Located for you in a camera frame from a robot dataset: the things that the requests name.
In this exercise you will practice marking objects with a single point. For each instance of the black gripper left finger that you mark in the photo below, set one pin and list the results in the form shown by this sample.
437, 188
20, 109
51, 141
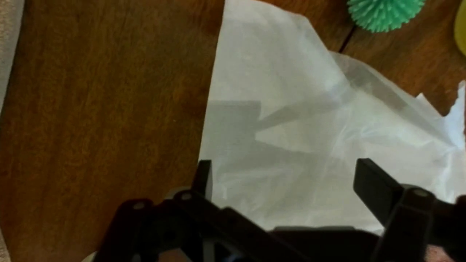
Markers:
194, 227

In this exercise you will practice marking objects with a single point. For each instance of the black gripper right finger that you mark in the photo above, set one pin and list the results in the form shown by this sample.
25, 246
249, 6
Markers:
408, 213

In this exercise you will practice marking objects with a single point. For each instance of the white tissue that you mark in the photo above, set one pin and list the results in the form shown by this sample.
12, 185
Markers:
310, 131

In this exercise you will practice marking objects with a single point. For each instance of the yellow plastic cup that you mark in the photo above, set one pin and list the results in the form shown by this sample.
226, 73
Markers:
460, 29

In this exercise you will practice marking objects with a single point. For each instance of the green spiky ball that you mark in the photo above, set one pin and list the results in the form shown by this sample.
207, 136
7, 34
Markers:
386, 12

